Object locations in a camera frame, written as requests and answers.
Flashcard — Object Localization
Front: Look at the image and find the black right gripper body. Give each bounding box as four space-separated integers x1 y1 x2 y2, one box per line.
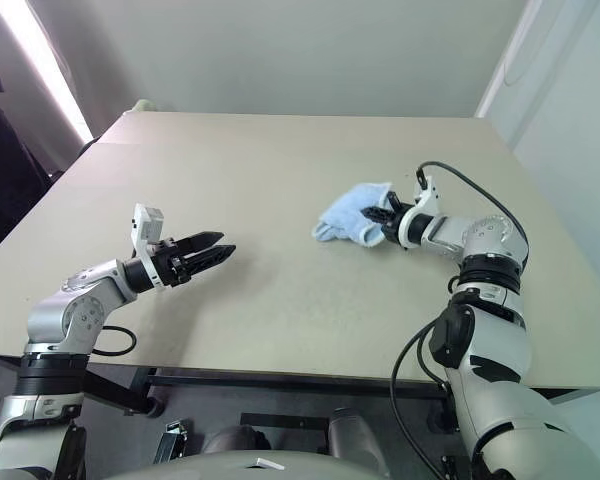
379 212 406 244

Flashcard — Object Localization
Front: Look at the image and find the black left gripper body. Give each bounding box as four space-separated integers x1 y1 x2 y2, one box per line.
151 238 192 289

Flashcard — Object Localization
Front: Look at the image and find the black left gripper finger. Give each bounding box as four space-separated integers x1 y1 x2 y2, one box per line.
181 243 238 276
175 230 226 254

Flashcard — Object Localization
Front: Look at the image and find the light blue towel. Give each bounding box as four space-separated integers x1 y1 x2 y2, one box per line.
312 182 396 248

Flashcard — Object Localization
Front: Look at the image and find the silver robot torso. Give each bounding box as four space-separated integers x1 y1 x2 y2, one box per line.
99 448 382 480

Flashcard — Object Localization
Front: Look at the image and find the grey rounded shape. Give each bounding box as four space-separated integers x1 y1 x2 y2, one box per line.
326 407 390 472

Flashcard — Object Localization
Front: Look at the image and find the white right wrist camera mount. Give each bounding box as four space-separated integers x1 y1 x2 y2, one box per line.
396 174 439 251

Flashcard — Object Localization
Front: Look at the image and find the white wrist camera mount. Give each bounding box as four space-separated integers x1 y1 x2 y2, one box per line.
128 202 169 292
396 174 439 251

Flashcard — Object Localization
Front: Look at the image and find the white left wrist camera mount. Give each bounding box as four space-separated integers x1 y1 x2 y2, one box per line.
128 202 169 292

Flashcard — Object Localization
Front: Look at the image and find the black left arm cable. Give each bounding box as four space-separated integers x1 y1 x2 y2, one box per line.
86 325 138 357

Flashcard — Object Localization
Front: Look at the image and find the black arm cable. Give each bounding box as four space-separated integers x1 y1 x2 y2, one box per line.
389 160 531 480
86 325 138 357

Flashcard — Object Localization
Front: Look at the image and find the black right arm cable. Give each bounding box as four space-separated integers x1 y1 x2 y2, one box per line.
389 160 531 480

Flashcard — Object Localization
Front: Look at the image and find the black metal table frame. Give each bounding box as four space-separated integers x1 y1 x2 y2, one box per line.
82 366 462 442

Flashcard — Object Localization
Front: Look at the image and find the shiny metal bracket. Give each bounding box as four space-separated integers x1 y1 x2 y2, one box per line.
154 419 189 467

